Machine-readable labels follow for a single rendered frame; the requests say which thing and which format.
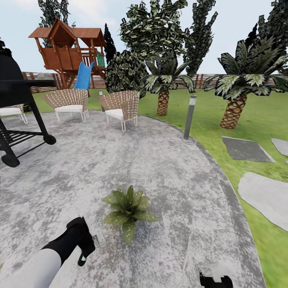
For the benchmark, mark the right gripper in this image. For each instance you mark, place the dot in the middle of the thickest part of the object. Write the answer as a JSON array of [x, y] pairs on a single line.
[[208, 282]]

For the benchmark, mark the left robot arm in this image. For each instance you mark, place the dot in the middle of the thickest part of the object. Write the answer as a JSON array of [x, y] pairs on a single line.
[[41, 270]]

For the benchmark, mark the charcoal grill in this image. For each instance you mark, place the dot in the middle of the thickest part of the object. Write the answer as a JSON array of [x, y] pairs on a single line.
[[14, 90]]

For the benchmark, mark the insectifuge atomizer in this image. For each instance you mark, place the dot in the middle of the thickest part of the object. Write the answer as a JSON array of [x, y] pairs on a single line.
[[82, 260]]

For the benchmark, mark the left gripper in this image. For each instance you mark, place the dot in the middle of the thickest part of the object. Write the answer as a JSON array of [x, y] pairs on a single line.
[[88, 246]]

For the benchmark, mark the pot plant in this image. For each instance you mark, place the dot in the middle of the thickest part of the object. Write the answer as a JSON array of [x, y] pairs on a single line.
[[130, 209]]

